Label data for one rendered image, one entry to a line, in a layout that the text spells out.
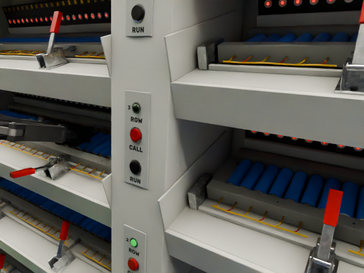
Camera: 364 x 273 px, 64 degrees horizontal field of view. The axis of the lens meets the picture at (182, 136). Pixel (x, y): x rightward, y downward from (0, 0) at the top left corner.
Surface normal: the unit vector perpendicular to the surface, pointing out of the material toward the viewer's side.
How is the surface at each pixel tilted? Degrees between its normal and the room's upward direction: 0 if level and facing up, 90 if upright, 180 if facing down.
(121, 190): 90
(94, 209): 108
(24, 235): 18
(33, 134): 91
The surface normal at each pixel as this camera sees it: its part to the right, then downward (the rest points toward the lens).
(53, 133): 0.88, 0.17
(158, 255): -0.55, 0.16
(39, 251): -0.12, -0.87
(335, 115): -0.54, 0.46
